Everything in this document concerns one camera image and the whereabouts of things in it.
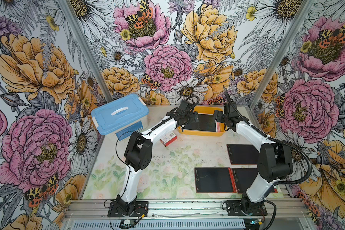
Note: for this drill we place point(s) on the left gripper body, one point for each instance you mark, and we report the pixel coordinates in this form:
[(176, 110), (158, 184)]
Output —
[(189, 118)]

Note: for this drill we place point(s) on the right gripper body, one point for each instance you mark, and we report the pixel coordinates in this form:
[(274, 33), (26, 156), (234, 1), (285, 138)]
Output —
[(221, 117)]

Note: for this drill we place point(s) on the yellow storage tray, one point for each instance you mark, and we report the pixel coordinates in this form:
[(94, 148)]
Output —
[(204, 110)]

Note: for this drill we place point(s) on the pink white writing tablet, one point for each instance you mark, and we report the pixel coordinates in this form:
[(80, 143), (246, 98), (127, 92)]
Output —
[(206, 123)]

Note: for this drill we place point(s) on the red writing tablet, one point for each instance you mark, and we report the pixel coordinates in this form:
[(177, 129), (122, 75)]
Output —
[(214, 180), (242, 154), (244, 177)]

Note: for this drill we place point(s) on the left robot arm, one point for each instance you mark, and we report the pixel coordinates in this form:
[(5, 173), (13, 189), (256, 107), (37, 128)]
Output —
[(138, 151)]

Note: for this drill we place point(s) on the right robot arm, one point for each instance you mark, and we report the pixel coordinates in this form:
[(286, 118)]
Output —
[(274, 160)]

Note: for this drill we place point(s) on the blue lidded storage box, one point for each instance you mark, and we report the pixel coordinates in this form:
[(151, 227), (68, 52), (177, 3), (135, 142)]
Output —
[(121, 117)]

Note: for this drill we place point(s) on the small red white carton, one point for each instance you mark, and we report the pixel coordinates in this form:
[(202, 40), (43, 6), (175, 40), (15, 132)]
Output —
[(169, 138)]

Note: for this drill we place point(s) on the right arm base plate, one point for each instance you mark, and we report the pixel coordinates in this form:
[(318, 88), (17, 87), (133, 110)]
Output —
[(243, 208)]

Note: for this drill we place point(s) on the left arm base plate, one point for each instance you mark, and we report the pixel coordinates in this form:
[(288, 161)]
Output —
[(134, 209)]

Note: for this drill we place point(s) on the aluminium front rail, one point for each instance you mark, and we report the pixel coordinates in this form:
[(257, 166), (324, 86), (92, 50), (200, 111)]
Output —
[(189, 214)]

